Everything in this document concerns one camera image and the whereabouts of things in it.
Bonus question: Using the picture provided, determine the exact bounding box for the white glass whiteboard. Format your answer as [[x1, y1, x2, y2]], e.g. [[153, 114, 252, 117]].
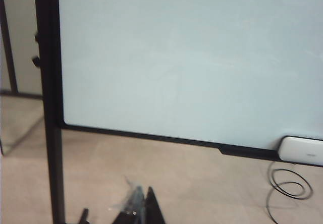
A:
[[57, 0, 323, 162]]

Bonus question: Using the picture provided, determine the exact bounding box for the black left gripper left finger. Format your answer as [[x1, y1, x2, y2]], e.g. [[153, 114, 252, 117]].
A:
[[109, 175, 146, 224]]

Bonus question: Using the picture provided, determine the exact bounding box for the white whiteboard eraser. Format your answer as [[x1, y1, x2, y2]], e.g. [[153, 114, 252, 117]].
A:
[[277, 135, 323, 167]]

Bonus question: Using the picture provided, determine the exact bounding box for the black metal whiteboard stand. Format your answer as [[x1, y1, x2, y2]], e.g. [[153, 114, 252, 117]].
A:
[[32, 0, 89, 224]]

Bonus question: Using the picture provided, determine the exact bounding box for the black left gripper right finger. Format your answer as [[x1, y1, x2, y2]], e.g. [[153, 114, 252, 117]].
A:
[[144, 186, 166, 224]]

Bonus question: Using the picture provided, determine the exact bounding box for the black floor cable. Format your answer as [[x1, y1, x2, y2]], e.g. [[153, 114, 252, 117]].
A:
[[264, 160, 314, 224]]

